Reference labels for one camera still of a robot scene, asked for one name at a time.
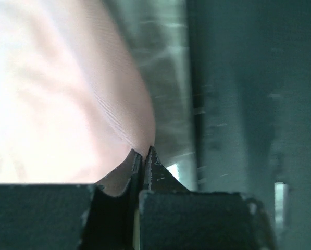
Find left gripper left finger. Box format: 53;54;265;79
96;149;142;197

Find pink printed t shirt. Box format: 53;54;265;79
0;1;155;183

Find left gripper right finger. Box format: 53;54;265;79
143;146;189;192

